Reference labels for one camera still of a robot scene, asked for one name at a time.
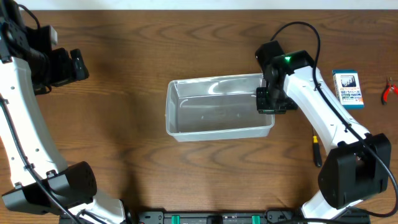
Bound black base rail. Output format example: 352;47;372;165
77;209;371;224

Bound red handled pliers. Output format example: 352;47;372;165
381;77;397;105

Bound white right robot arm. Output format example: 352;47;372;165
255;40;391;220

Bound clear plastic container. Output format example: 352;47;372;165
165;73;275;142

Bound blue white screwdriver box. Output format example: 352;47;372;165
332;70;364;110

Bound black yellow screwdriver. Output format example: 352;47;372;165
312;128;323;168

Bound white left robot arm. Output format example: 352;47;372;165
1;1;134;223

